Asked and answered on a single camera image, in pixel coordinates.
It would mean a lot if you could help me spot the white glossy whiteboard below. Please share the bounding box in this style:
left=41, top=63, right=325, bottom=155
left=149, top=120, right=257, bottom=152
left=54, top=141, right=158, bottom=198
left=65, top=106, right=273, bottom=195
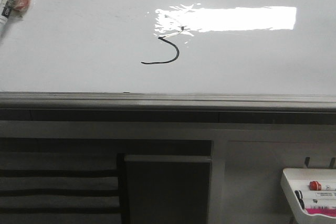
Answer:
left=1, top=0, right=335, bottom=95

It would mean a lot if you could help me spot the pink whiteboard eraser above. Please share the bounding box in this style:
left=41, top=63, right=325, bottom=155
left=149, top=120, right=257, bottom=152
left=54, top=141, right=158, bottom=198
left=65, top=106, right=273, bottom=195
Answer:
left=304, top=208, right=336, bottom=217

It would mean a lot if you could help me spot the dark grey panel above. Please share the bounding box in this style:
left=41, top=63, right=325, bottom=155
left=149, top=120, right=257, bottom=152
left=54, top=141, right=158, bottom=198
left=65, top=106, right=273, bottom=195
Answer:
left=125, top=155, right=212, bottom=223

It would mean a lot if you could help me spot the left black tray hook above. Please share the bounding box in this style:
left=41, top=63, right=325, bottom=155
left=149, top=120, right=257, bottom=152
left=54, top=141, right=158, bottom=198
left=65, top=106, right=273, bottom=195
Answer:
left=303, top=156, right=310, bottom=168

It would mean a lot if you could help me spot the black tray hook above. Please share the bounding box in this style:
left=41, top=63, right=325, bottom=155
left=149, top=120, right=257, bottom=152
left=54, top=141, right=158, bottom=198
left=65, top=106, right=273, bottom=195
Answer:
left=329, top=157, right=336, bottom=169
left=303, top=156, right=310, bottom=168

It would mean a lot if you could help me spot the grey slatted shelf unit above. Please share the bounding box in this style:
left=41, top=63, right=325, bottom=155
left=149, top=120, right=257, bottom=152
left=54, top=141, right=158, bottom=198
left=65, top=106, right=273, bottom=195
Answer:
left=1, top=152, right=130, bottom=223

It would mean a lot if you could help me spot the red capped white marker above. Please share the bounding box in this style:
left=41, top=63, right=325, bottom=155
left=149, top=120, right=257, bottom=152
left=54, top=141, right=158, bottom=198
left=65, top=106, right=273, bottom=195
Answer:
left=309, top=180, right=336, bottom=191

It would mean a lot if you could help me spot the white hanging marker tray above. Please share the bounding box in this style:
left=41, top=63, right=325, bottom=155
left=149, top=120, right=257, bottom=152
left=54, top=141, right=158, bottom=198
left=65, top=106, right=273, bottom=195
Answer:
left=280, top=168, right=335, bottom=223

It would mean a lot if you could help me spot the right black tray hook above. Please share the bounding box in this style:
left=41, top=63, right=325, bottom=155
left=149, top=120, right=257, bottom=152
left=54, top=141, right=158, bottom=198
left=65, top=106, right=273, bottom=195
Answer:
left=329, top=157, right=336, bottom=169

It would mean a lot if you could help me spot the lower black capped marker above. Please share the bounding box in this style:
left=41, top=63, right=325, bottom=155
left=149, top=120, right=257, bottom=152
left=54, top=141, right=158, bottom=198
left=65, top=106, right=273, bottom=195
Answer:
left=298, top=198, right=335, bottom=210

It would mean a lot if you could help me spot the grey whiteboard ledge rail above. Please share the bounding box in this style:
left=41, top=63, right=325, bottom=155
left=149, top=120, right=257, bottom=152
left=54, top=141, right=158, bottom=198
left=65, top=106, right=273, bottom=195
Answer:
left=1, top=92, right=335, bottom=125

